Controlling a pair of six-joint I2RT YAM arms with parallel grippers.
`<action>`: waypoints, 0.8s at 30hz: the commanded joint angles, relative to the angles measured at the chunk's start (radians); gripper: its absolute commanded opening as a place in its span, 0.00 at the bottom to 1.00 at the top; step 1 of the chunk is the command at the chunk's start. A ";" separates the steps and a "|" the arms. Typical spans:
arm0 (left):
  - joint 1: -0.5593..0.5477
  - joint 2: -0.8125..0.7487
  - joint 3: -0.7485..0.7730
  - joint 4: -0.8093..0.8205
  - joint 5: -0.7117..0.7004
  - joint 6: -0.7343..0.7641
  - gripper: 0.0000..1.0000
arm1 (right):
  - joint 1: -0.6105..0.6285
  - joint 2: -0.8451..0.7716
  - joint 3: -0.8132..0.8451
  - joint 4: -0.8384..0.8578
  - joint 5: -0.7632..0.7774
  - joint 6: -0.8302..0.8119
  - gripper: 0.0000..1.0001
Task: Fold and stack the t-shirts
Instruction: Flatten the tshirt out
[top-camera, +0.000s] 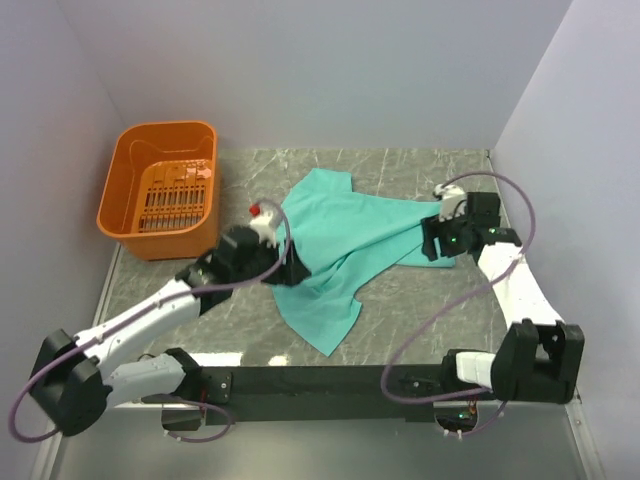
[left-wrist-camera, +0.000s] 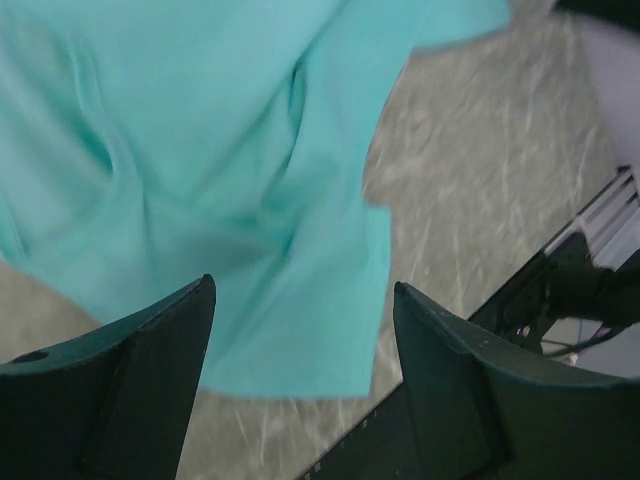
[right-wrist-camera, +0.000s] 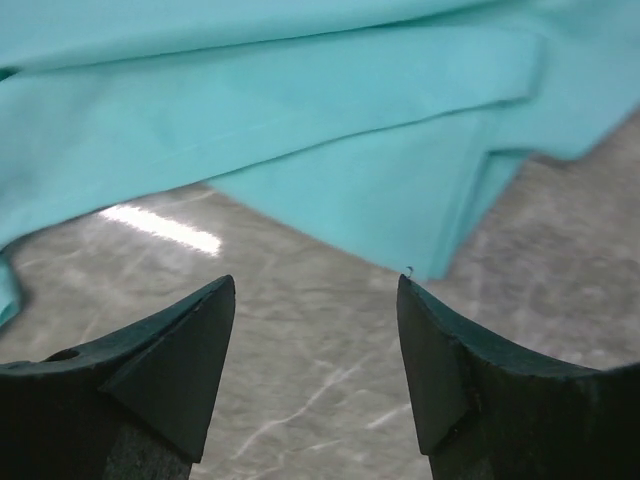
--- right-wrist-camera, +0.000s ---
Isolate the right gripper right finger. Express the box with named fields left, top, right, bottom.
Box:
left=397, top=277, right=639, bottom=479

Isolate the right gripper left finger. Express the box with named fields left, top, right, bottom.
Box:
left=1, top=275, right=235, bottom=479

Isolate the teal t shirt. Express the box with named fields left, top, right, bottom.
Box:
left=0, top=0, right=640, bottom=326

